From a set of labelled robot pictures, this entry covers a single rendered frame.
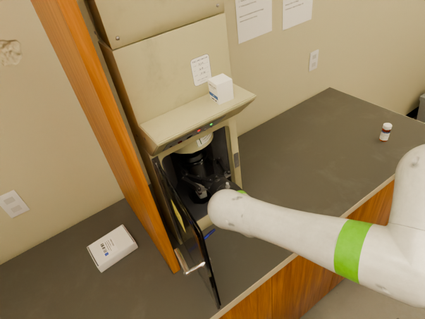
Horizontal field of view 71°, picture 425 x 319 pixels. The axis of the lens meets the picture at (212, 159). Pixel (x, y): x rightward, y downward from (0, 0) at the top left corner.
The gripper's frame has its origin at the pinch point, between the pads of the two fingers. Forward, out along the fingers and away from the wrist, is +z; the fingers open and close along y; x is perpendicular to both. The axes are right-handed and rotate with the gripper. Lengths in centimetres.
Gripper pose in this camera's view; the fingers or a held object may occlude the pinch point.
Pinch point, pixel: (194, 162)
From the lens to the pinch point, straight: 113.9
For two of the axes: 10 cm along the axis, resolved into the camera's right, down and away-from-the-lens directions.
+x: 1.3, 7.6, 6.4
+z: -5.5, -4.8, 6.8
